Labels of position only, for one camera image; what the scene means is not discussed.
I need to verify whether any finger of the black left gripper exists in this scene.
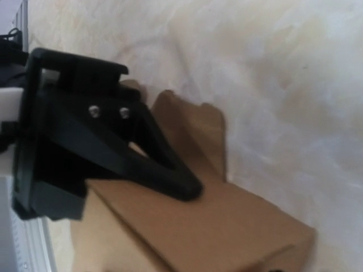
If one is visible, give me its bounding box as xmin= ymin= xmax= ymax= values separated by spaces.
xmin=133 ymin=102 xmax=199 ymax=187
xmin=50 ymin=113 xmax=204 ymax=201

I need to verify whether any front aluminium frame rail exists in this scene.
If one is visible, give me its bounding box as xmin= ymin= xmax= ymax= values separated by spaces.
xmin=1 ymin=177 xmax=57 ymax=271

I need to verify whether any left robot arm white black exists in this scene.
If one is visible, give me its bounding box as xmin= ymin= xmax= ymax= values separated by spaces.
xmin=1 ymin=29 xmax=204 ymax=220

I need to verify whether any brown cardboard box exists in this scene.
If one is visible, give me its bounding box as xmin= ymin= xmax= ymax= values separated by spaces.
xmin=71 ymin=90 xmax=316 ymax=271

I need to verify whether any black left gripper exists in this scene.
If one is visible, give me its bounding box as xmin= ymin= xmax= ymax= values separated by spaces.
xmin=11 ymin=48 xmax=138 ymax=220

